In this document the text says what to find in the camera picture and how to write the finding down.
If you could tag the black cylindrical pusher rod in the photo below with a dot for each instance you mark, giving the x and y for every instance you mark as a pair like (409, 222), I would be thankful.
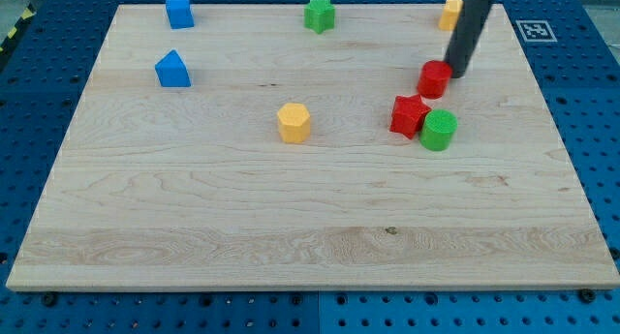
(466, 34)

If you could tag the red cylinder block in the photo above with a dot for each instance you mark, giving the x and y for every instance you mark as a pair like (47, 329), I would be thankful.
(434, 78)

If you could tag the blue triangle block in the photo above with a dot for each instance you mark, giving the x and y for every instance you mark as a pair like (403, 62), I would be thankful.
(171, 71)

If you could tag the yellow block at top right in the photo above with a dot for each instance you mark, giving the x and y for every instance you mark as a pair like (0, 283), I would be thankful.
(450, 15)

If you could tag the white fiducial marker tag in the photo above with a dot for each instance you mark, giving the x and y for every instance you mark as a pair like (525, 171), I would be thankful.
(535, 31)

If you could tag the green cylinder block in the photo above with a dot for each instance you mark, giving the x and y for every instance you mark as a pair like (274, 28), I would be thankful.
(438, 129)

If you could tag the red star block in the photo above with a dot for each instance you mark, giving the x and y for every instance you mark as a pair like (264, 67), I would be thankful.
(408, 114)

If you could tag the green star block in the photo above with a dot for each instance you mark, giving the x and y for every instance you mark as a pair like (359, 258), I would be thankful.
(319, 15)

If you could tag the yellow hexagon block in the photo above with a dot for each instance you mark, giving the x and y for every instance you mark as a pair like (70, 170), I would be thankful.
(294, 123)

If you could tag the wooden board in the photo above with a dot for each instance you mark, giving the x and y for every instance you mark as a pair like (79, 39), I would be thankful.
(192, 189)

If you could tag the black bolt bottom right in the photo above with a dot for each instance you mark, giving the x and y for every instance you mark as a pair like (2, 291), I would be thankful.
(587, 295)

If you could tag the black bolt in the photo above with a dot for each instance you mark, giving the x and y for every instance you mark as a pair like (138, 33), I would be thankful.
(49, 299)
(587, 295)

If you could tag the blue cube block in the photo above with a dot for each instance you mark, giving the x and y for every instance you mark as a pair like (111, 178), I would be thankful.
(179, 14)

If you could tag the black bolt bottom left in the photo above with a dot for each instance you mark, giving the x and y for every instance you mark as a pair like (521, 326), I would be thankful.
(49, 299)

